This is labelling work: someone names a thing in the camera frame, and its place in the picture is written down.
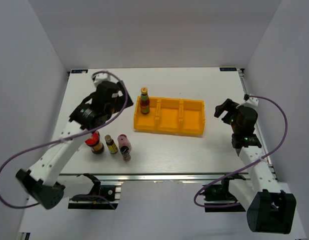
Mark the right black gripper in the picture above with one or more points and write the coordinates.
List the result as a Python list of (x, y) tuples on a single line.
[(228, 105)]

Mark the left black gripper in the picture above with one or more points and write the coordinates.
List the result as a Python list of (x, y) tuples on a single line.
[(121, 100)]

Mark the tall yellow-cap sauce bottle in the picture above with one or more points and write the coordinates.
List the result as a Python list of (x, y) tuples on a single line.
[(144, 101)]

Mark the pink-cap spice bottle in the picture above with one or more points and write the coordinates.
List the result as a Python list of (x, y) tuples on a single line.
[(123, 141)]

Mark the small beige-cap sauce bottle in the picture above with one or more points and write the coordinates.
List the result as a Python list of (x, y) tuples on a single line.
[(112, 147)]

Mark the red-lid jar front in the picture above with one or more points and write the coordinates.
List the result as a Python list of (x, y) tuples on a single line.
[(95, 143)]

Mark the black-cap spice bottle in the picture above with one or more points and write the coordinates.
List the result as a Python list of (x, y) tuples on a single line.
[(125, 152)]

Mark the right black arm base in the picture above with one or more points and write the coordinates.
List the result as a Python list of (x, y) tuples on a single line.
[(218, 199)]

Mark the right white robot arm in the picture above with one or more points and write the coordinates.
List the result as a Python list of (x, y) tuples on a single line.
[(269, 209)]

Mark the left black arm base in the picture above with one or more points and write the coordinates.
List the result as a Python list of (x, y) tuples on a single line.
[(102, 196)]

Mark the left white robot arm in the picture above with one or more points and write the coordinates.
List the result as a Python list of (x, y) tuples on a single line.
[(42, 180)]

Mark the left blue table label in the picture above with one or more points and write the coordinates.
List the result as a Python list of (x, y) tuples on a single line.
[(79, 71)]

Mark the blue table label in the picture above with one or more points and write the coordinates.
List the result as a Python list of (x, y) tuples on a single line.
[(228, 69), (79, 71)]

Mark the yellow three-compartment bin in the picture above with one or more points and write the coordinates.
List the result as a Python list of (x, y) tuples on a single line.
[(171, 116)]

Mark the right blue table label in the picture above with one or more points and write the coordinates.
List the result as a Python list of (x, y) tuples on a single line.
[(228, 69)]

